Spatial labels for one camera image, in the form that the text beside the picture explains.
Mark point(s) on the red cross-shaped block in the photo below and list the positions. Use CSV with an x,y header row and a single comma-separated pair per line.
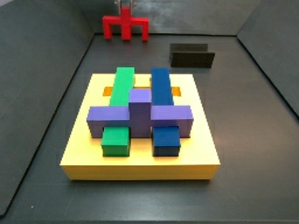
x,y
126,21

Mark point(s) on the green long block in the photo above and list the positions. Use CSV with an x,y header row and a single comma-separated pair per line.
x,y
115,141

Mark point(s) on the yellow base board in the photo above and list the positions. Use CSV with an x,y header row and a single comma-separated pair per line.
x,y
84,163

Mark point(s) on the blue long block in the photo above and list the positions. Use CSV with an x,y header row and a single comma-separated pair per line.
x,y
166,131

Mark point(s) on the purple cross-shaped block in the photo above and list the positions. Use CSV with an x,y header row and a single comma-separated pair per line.
x,y
139,114

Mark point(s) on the black foam holder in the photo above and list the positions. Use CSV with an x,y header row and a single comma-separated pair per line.
x,y
191,55

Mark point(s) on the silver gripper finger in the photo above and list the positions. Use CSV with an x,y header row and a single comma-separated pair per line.
x,y
118,3
132,3

